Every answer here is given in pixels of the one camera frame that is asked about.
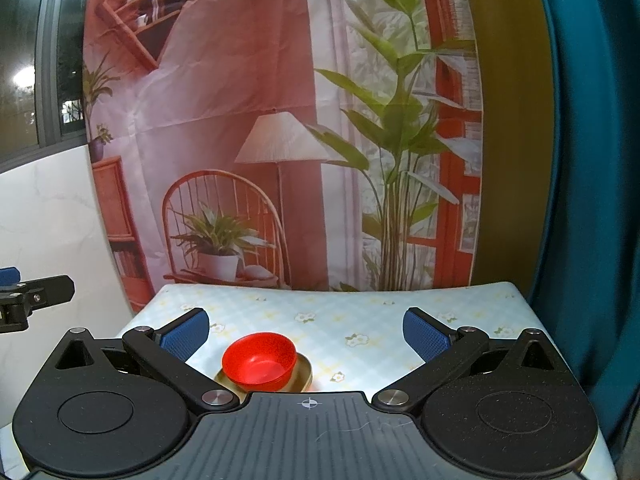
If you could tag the floral checked tablecloth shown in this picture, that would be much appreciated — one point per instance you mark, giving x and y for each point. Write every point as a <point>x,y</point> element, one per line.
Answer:
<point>350,320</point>

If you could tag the dark glass window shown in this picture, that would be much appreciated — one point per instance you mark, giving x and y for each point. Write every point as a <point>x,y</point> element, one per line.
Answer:
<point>25,60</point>

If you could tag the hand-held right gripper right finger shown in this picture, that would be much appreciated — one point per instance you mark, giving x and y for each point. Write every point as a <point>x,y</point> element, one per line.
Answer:
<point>425,336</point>

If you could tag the green square plate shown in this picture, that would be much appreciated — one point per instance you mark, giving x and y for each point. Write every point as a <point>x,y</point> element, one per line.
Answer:
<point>302,370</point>

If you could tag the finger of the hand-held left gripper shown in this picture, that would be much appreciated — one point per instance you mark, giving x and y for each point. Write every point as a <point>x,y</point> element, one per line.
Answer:
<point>47,291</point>
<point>9,276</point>

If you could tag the red plastic bowl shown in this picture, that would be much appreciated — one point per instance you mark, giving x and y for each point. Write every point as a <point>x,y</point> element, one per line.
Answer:
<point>257,362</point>

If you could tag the printed room scene wall cloth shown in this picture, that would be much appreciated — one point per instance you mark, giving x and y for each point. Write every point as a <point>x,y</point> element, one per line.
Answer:
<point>240,85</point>

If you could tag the teal curtain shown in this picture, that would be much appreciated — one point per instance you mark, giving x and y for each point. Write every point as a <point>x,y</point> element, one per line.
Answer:
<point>590,160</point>

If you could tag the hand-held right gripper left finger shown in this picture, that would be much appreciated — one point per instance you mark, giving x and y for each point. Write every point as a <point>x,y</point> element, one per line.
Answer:
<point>185,335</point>

